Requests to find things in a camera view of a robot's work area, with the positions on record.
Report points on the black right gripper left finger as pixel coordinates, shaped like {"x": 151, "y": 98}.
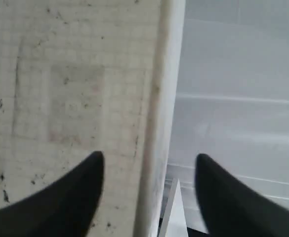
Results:
{"x": 65, "y": 208}

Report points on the white perforated plastic basket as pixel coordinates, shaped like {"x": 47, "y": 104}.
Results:
{"x": 78, "y": 76}

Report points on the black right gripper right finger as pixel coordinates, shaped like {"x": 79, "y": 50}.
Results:
{"x": 230, "y": 208}

